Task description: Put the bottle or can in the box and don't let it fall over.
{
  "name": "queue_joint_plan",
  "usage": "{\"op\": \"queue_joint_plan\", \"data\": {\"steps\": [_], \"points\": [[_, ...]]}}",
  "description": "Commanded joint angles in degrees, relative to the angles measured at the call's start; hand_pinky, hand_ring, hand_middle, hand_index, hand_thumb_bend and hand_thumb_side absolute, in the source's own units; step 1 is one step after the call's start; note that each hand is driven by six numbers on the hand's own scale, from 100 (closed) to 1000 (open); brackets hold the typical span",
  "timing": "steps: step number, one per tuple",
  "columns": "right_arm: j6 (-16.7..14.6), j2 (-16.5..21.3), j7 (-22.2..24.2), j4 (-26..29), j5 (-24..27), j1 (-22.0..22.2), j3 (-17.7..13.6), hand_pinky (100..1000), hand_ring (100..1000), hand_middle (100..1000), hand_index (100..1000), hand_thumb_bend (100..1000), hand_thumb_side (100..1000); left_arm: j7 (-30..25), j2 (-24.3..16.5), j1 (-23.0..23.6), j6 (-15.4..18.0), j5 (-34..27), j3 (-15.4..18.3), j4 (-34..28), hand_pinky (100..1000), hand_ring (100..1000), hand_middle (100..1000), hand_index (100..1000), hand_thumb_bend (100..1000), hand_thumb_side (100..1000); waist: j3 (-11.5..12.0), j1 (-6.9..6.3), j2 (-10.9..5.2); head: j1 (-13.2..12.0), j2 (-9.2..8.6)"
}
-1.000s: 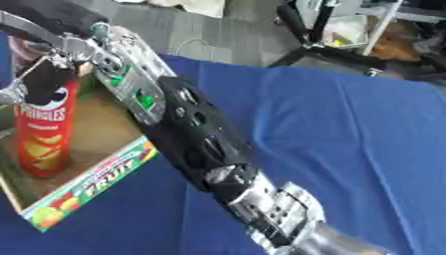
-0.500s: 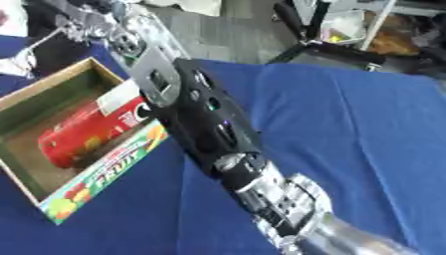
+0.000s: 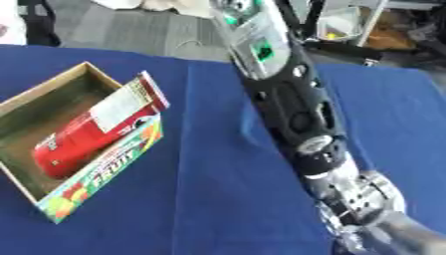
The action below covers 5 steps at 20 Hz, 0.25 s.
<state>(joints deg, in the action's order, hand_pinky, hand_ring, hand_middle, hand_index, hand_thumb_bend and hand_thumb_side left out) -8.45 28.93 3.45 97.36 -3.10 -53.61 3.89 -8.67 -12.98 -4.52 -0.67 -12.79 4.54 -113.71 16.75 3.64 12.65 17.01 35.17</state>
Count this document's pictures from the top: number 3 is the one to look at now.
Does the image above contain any red bottle with white label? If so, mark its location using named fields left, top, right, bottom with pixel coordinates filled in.
left=31, top=70, right=173, bottom=180

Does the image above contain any tan cardboard box, fruit print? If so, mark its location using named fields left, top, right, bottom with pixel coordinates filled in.
left=0, top=61, right=166, bottom=224

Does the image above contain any brown cardboard box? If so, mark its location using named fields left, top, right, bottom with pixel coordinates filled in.
left=363, top=9, right=422, bottom=52

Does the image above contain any white bag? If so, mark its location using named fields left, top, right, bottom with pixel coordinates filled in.
left=91, top=0, right=218, bottom=19

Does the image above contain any black tripod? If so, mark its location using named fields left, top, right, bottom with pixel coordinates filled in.
left=275, top=0, right=387, bottom=63

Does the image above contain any clear plastic container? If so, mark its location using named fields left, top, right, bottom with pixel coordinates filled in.
left=315, top=6, right=366, bottom=43

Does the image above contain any black chair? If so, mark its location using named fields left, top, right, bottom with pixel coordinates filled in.
left=15, top=0, right=63, bottom=48

